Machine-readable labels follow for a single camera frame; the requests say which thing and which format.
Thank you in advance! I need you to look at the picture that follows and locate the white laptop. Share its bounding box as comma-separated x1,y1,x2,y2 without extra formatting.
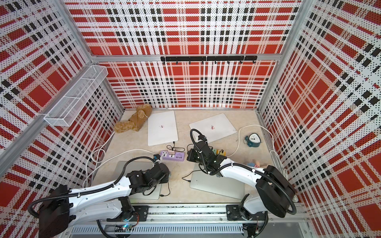
147,111,179,146
189,113,237,143

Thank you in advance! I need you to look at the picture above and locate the orange power strip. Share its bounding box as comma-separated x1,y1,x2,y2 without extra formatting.
212,149,226,156

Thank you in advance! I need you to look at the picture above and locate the white laptop back left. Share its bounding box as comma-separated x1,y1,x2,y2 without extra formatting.
147,111,179,146

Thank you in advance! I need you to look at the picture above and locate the silver laptop front right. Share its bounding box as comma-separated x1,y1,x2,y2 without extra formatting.
190,164,245,199

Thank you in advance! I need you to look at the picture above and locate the white cable of purple strip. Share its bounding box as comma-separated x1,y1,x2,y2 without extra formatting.
82,130,161,189

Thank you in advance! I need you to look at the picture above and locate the brown teddy bear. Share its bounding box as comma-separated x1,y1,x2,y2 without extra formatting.
114,104,152,133

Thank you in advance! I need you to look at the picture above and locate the white laptop back right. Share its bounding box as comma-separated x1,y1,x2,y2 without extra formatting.
189,113,237,143

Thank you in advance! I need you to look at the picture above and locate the white wire basket shelf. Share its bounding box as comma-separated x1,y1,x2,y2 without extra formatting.
44,65,108,127

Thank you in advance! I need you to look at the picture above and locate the black hook rail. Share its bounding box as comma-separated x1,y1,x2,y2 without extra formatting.
160,56,258,63

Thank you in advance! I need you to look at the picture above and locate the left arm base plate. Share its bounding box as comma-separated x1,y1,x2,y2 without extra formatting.
106,205,149,222

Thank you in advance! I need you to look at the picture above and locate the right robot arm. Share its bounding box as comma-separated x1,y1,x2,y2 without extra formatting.
187,129,297,220

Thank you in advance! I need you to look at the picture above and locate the purple power strip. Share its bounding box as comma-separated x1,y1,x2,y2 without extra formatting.
159,150,185,162

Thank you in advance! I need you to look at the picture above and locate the teal alarm clock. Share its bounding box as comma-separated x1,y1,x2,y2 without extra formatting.
244,133,262,148

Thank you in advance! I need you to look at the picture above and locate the black cable of pink charger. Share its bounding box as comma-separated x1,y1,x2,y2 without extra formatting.
166,141,186,152

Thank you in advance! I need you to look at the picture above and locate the teal charger adapter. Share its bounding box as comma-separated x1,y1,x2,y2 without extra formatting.
154,154,161,161

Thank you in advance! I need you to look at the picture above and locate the silver laptop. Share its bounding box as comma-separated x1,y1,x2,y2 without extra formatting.
190,164,245,199
123,160,162,203

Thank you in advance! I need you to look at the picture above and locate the white cable of orange strip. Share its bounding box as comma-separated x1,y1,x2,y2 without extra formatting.
226,124,299,203

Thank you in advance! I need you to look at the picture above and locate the black cable of teal charger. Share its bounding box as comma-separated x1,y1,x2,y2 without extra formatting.
159,181,172,197

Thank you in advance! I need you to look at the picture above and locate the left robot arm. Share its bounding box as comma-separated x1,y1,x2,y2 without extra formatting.
27,158,171,238

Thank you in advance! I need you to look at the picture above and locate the silver laptop front left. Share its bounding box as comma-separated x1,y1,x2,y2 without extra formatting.
123,160,162,203

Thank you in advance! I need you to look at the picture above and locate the pink plush doll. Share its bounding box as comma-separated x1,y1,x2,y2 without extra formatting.
247,161,261,168

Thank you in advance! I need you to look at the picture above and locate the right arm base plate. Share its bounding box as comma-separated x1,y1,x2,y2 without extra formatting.
226,204,267,221

